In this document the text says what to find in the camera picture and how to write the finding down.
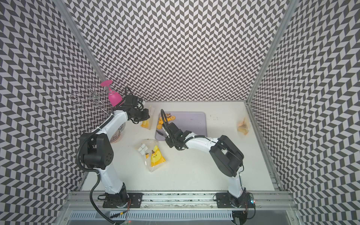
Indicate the clear resealable bag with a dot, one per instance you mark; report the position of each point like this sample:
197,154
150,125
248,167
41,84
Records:
244,125

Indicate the ribbed glass bowl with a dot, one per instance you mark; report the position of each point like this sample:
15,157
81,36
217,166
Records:
117,135

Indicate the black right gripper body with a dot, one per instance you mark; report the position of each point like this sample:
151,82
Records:
170,141

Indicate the clear bag yellow chick print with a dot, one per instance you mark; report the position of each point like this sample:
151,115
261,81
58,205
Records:
150,152

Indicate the lilac plastic tray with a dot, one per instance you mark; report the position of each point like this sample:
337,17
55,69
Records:
192,121

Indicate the pink upside-down wine glass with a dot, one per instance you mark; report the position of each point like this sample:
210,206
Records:
114,97

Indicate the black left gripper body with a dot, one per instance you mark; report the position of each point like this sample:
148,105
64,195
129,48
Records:
140,115

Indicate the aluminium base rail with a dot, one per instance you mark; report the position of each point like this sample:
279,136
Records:
208,200

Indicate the chrome glass drying rack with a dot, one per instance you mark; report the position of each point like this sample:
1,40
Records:
91,97

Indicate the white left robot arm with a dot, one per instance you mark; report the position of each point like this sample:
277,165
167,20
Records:
95,153

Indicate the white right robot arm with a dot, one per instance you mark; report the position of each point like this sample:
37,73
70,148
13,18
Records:
226,155

